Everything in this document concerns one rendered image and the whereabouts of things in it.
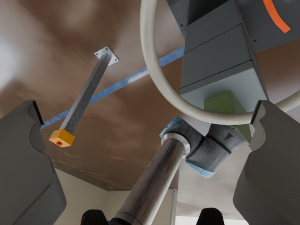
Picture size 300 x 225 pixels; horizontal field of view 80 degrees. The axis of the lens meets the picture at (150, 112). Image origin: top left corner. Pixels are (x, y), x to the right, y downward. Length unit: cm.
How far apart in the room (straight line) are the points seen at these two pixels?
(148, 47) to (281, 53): 175
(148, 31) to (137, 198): 48
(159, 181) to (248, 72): 65
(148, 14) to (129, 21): 145
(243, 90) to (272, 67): 110
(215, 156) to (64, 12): 178
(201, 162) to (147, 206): 41
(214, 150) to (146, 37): 69
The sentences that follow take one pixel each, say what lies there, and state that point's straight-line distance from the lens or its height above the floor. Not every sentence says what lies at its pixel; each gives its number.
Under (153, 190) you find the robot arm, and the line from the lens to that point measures 66.
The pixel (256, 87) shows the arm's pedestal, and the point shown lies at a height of 85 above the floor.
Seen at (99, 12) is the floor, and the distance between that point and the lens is 190.
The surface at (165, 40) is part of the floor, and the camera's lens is 185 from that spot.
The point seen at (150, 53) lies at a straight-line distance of 40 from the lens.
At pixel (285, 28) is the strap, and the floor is 2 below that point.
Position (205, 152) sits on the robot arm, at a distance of 94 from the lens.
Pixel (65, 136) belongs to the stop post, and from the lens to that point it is 146.
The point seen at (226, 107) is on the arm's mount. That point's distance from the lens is 98.
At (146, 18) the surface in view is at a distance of 39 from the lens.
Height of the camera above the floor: 159
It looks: 37 degrees down
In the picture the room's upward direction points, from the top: 167 degrees counter-clockwise
